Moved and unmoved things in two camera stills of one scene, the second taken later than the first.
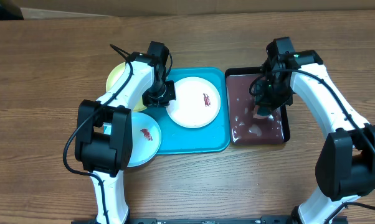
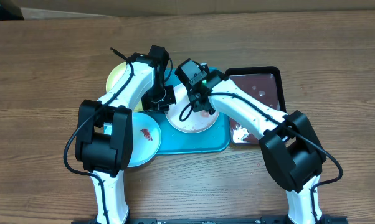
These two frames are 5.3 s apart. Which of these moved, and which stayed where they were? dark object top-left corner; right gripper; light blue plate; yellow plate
Moved: right gripper
Stayed: dark object top-left corner; light blue plate; yellow plate
